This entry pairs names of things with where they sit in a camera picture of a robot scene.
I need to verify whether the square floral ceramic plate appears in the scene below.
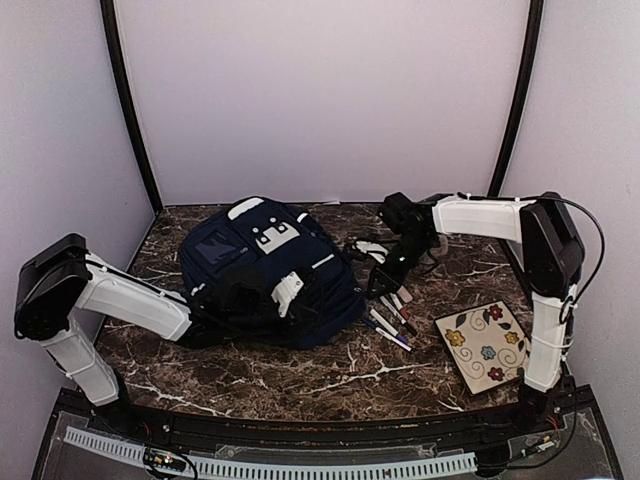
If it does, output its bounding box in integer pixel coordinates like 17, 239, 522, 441
435, 301, 530, 395

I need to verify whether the purple-capped white marker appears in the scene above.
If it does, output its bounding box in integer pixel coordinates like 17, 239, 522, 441
369, 309, 402, 341

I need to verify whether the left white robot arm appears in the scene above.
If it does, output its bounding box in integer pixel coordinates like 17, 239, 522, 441
14, 233, 244, 436

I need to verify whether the grey slotted cable duct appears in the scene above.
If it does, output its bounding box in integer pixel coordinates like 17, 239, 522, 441
63, 427, 478, 479

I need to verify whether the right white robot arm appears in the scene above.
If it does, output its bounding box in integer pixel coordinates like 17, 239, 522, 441
366, 192, 585, 392

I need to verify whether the blue-capped white marker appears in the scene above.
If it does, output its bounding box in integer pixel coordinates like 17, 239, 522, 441
363, 318, 412, 353

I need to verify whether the black-capped white marker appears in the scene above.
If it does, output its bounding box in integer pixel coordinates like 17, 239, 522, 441
381, 298, 418, 336

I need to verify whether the navy blue student backpack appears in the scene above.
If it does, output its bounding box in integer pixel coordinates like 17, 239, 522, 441
178, 197, 365, 350

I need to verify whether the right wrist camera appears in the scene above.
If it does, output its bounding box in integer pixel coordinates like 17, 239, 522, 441
354, 240, 389, 264

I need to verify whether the right black frame post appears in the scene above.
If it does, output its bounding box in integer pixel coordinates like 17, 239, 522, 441
487, 0, 544, 197

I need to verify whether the left black frame post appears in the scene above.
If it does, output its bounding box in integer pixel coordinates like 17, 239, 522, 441
99, 0, 164, 216

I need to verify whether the cream floral ceramic mug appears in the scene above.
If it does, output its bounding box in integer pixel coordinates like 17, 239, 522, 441
430, 234, 449, 258

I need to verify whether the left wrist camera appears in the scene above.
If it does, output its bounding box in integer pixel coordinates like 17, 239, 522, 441
271, 271, 304, 318

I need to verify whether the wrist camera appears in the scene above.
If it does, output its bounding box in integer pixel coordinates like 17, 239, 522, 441
271, 271, 304, 318
354, 240, 389, 264

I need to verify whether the pink pencil-shaped eraser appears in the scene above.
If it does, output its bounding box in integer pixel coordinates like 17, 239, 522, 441
397, 286, 413, 303

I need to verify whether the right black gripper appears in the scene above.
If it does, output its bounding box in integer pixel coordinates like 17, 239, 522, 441
369, 232, 438, 298

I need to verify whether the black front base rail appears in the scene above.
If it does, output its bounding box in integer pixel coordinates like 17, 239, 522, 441
29, 384, 626, 480

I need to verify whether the black frame post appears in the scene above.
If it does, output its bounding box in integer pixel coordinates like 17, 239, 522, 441
487, 0, 544, 197
99, 0, 164, 216

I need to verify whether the red-capped white marker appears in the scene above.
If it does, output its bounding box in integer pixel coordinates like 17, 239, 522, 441
381, 294, 409, 320

